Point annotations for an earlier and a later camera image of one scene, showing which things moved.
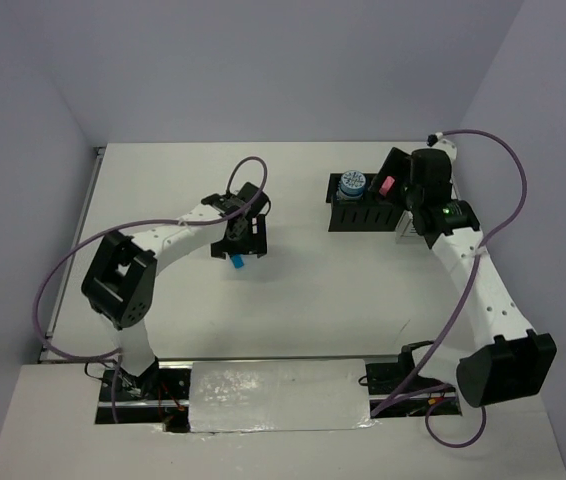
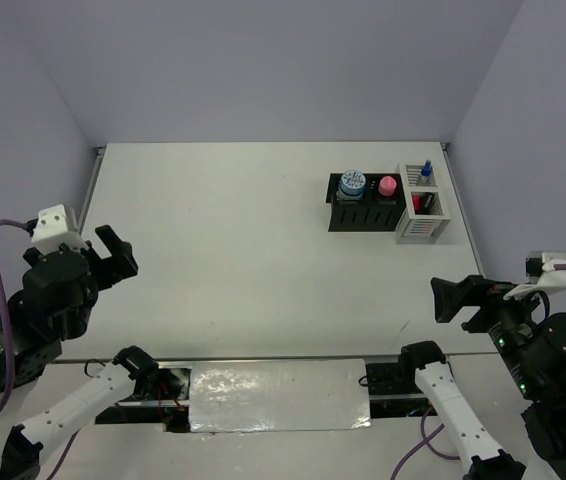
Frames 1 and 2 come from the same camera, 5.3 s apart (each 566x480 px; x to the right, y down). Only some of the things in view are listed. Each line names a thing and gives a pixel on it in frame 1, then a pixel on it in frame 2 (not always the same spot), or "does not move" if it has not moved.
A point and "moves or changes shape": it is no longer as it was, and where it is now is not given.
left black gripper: (254, 243) → (123, 258)
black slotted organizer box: (369, 213) does not move
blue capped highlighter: (238, 261) moves or changes shape
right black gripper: (399, 164) → (447, 294)
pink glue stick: (387, 186) does not move
